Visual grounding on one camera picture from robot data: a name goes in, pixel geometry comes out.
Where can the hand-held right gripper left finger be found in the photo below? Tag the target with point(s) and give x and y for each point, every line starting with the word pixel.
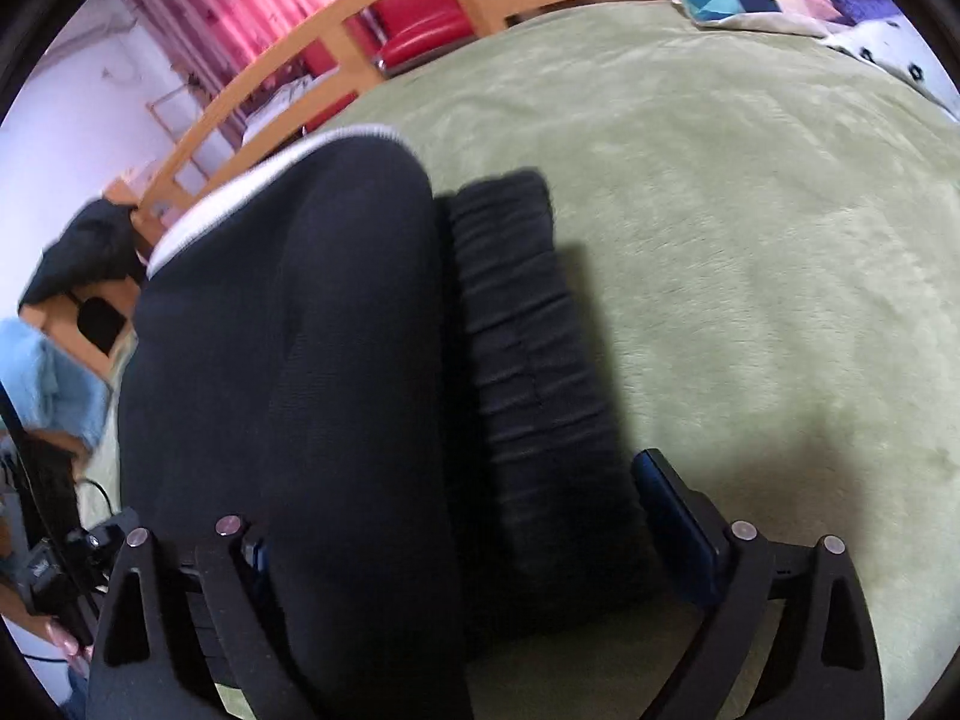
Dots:
pixel 225 592

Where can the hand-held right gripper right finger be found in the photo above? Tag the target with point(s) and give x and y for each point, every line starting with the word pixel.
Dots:
pixel 675 525

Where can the black pants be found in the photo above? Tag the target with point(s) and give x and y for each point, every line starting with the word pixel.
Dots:
pixel 337 390

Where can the person's left hand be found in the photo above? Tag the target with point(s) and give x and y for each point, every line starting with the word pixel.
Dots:
pixel 64 637

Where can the light blue fleece blanket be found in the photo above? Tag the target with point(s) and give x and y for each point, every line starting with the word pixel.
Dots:
pixel 45 382

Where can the green fleece bed blanket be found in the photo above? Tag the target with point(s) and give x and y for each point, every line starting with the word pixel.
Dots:
pixel 750 240

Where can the black garment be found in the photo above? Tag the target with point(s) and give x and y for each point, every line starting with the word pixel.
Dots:
pixel 82 247

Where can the white floral pillow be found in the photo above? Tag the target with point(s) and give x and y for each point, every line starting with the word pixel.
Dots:
pixel 892 60

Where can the red chair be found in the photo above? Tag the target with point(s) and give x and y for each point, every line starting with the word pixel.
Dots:
pixel 420 15
pixel 330 56

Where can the red striped curtain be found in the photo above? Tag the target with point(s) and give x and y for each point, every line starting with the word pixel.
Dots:
pixel 195 7

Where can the wooden bed frame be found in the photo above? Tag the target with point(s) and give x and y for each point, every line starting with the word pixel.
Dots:
pixel 315 30

